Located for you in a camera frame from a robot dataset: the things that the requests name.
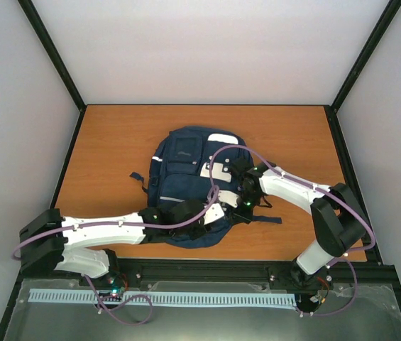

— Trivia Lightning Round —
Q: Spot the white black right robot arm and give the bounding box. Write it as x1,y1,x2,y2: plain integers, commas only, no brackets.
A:
230,159,368,288

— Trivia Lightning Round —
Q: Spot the navy blue student backpack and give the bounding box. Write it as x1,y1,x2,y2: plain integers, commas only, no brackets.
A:
131,126,282,249

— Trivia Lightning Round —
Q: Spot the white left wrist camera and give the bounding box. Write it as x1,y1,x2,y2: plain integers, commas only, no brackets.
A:
204,203,224,225

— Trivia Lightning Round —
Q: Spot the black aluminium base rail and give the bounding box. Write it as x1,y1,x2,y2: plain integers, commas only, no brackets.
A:
20,259,401,292

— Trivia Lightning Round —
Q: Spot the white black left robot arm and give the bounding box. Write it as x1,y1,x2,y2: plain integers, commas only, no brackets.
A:
11,200,223,286

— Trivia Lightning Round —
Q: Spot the metal front base plate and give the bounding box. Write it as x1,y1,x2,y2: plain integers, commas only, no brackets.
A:
0,279,401,340

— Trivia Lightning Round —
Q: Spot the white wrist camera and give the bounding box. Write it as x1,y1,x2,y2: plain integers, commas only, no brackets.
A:
204,203,224,225
218,190,240,208

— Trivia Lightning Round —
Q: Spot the light blue slotted cable duct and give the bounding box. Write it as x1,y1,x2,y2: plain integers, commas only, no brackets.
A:
28,288,297,310

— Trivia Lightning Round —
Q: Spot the black frame post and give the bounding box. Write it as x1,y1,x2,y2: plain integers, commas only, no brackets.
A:
329,0,401,114
17,0,87,111

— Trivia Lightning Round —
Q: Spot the black left frame post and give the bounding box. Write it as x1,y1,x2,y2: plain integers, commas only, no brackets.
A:
17,0,87,111

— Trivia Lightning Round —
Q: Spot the black right frame post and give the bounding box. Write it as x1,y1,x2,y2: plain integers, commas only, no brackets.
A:
329,0,401,114

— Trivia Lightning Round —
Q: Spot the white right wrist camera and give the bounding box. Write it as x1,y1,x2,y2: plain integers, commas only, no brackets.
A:
218,190,240,208

